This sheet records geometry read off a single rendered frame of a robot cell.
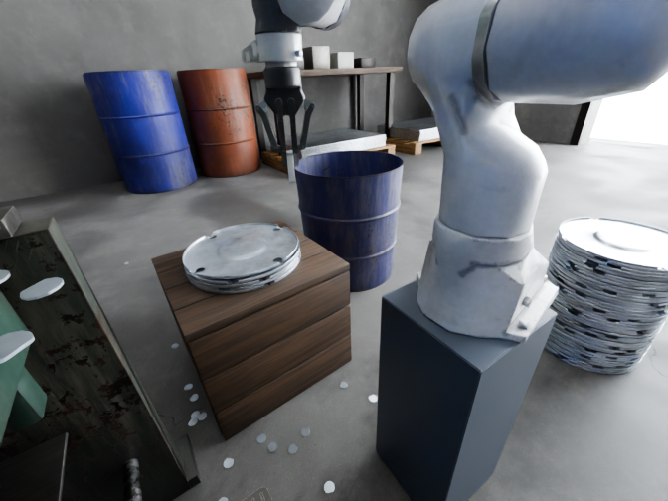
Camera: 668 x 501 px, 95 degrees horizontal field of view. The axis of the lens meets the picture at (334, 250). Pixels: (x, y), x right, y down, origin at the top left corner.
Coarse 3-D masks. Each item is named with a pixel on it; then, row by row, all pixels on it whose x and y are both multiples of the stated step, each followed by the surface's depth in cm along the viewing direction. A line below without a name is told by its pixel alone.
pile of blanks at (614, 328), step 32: (576, 256) 80; (576, 288) 82; (608, 288) 76; (640, 288) 73; (576, 320) 85; (608, 320) 79; (640, 320) 76; (576, 352) 87; (608, 352) 83; (640, 352) 83
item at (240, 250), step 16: (256, 224) 92; (272, 224) 91; (208, 240) 85; (224, 240) 84; (240, 240) 82; (256, 240) 82; (272, 240) 83; (288, 240) 82; (192, 256) 77; (208, 256) 76; (224, 256) 75; (240, 256) 75; (256, 256) 75; (272, 256) 75; (288, 256) 74; (192, 272) 70; (208, 272) 70; (224, 272) 70; (240, 272) 69; (256, 272) 68
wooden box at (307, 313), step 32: (160, 256) 85; (320, 256) 81; (192, 288) 71; (288, 288) 69; (320, 288) 74; (192, 320) 61; (224, 320) 61; (256, 320) 66; (288, 320) 72; (320, 320) 79; (192, 352) 60; (224, 352) 64; (256, 352) 70; (288, 352) 76; (320, 352) 84; (224, 384) 67; (256, 384) 73; (288, 384) 80; (224, 416) 71; (256, 416) 78
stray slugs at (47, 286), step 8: (0, 272) 22; (8, 272) 22; (0, 280) 21; (48, 280) 21; (56, 280) 21; (32, 288) 20; (40, 288) 20; (48, 288) 20; (56, 288) 20; (24, 296) 19; (32, 296) 19; (40, 296) 19; (0, 336) 16; (8, 336) 16; (16, 336) 16; (24, 336) 16; (32, 336) 16; (0, 344) 16; (8, 344) 16; (16, 344) 16; (24, 344) 16; (0, 352) 15; (8, 352) 15; (16, 352) 15; (0, 360) 15
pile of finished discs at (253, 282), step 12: (288, 264) 74; (192, 276) 70; (252, 276) 69; (264, 276) 69; (276, 276) 71; (204, 288) 69; (216, 288) 68; (228, 288) 68; (240, 288) 68; (252, 288) 69
